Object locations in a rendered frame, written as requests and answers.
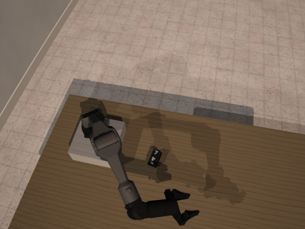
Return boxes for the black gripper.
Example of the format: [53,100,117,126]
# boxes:
[162,189,200,226]

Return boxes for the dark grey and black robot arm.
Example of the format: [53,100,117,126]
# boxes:
[80,108,165,220]

